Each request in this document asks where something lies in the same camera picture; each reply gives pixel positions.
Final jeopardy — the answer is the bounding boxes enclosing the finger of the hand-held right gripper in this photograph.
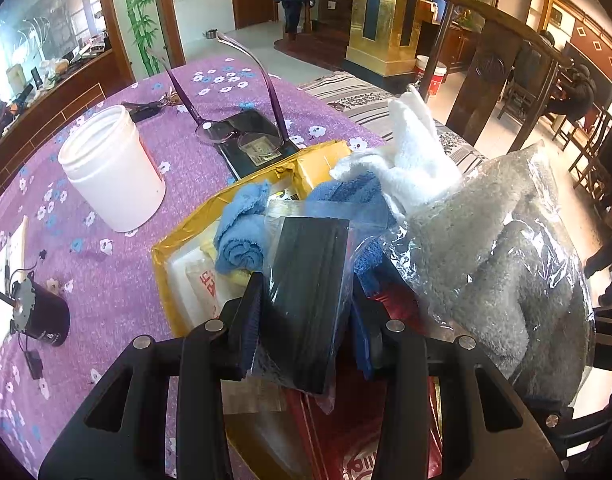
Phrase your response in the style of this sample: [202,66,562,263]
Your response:
[523,385,612,461]
[592,301,612,333]

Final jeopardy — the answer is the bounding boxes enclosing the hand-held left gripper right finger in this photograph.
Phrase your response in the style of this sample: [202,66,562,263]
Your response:
[351,280,566,480]

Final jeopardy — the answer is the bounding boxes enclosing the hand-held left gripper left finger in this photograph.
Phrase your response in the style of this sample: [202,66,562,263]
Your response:
[38,271,267,480]

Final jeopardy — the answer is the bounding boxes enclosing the black pad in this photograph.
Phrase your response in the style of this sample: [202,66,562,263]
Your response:
[246,215,367,413]

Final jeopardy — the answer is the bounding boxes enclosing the grey towel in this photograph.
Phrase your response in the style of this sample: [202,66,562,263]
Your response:
[386,140,596,408]

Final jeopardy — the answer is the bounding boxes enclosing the dark blue towel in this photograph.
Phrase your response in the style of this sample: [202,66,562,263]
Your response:
[306,172,391,296]

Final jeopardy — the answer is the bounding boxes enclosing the yellow cardboard box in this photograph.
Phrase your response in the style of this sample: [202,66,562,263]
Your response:
[151,140,447,480]

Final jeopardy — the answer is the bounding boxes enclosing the white towel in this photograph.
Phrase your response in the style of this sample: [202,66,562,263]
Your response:
[330,85,464,221]

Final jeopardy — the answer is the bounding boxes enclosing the white packet red print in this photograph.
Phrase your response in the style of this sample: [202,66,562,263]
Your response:
[183,255,247,331]

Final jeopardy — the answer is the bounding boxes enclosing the dark wooden chair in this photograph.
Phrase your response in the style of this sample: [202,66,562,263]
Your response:
[568,110,612,206]
[418,0,574,153]

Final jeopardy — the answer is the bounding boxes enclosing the black cylindrical motor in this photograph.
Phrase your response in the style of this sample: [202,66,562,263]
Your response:
[8,270,71,348]

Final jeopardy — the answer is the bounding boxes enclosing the black phone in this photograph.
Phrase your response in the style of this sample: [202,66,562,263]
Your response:
[213,109,299,181]

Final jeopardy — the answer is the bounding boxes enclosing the white plastic jar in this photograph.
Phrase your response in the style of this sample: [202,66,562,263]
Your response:
[57,105,167,233]

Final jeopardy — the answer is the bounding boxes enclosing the purple eyeglasses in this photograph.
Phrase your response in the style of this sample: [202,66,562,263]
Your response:
[146,30,299,153]

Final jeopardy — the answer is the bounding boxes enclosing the striped cushion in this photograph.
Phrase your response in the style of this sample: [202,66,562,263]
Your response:
[298,71,489,171]

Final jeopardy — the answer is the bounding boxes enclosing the bunch of keys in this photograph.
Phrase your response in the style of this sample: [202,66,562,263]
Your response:
[121,91,187,122]

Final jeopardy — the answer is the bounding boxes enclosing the white bucket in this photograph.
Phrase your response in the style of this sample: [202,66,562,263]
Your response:
[415,54,447,98]

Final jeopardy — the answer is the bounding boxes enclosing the wooden sideboard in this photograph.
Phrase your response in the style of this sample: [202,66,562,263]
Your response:
[0,35,137,201]

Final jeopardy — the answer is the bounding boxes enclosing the wooden staircase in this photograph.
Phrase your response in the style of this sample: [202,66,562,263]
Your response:
[273,0,357,71]

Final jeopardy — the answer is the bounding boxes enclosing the gold pillar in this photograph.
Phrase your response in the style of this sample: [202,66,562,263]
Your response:
[343,0,431,91]

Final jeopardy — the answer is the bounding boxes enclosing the bamboo print panel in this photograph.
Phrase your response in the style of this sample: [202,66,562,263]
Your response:
[106,0,161,78]

